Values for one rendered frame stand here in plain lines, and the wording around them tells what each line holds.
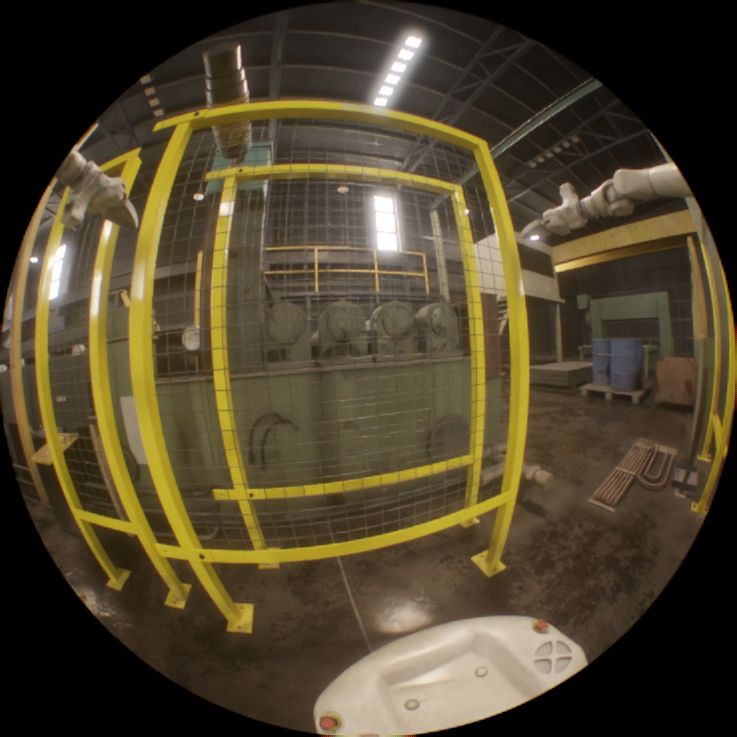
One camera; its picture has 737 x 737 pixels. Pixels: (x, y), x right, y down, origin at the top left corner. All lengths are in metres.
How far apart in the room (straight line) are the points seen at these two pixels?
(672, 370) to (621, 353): 1.05
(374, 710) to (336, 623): 0.58
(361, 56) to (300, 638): 11.37
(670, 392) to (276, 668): 4.92
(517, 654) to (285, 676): 0.70
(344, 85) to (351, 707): 11.48
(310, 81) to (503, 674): 11.48
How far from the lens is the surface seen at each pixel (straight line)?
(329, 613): 1.14
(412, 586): 1.20
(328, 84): 10.95
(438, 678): 0.70
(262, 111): 1.02
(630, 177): 0.71
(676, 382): 4.70
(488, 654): 0.73
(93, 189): 0.60
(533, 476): 1.62
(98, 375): 0.95
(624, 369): 4.97
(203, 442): 1.55
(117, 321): 1.83
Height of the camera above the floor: 0.98
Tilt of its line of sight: 4 degrees down
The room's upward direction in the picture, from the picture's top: 3 degrees counter-clockwise
